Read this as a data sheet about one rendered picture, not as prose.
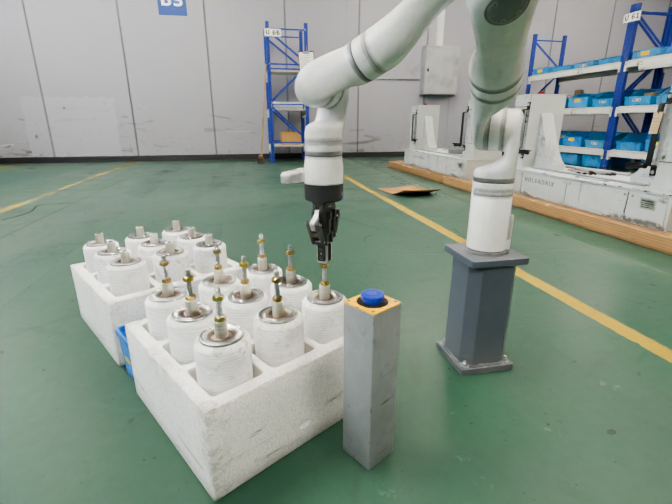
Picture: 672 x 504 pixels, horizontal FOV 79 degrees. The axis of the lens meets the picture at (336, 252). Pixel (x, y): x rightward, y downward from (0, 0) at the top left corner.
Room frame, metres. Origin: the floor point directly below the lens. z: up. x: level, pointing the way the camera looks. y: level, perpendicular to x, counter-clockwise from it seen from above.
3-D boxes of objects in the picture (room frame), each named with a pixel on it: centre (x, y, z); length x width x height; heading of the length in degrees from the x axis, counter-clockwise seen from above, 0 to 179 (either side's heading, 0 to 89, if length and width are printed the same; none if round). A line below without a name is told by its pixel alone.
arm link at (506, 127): (0.95, -0.37, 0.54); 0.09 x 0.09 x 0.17; 67
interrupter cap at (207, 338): (0.62, 0.20, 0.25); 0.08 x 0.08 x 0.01
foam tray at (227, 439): (0.79, 0.19, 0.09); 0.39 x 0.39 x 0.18; 43
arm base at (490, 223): (0.95, -0.37, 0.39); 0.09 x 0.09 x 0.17; 12
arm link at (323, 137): (0.79, 0.02, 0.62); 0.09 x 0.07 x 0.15; 146
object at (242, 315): (0.79, 0.19, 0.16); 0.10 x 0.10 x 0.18
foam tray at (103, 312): (1.18, 0.55, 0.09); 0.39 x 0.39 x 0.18; 44
